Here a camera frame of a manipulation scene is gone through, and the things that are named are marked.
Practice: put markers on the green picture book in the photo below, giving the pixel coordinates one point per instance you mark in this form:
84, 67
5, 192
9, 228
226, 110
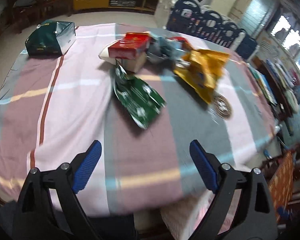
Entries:
263, 84

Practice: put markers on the grey green plush cushion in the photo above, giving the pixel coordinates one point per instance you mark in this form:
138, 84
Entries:
292, 100

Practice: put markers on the dark wooden armchair left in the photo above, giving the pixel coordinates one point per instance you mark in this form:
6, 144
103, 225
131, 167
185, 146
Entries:
23, 9

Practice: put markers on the striped pastel tablecloth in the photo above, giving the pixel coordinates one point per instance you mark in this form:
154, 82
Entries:
53, 108

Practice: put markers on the dark green gift bag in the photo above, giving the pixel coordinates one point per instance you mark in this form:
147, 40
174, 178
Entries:
51, 38

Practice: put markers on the green snack wrapper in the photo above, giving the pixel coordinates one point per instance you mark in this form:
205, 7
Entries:
139, 99

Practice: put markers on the brown round logo wrapper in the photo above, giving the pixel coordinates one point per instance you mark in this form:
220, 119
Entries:
222, 107

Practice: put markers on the yellow snack bag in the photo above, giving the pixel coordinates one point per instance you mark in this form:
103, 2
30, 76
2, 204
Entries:
201, 69

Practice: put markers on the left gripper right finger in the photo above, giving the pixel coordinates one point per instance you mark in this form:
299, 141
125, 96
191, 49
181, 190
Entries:
241, 208

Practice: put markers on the blue white baby fence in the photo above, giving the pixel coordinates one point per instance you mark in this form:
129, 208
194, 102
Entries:
191, 18

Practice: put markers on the red cardboard box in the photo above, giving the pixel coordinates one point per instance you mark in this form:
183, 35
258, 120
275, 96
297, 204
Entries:
130, 47

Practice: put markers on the red patterned sofa cushion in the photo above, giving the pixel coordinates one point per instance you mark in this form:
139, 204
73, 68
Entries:
281, 183

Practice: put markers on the wooden tv cabinet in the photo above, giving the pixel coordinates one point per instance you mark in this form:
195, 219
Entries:
136, 5

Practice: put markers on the white paper cup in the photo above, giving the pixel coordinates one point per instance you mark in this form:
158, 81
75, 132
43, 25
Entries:
133, 65

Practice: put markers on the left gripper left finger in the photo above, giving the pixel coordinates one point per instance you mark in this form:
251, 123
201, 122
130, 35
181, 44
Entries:
34, 216

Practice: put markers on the dark wooden side table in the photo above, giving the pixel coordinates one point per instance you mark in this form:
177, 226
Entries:
283, 109

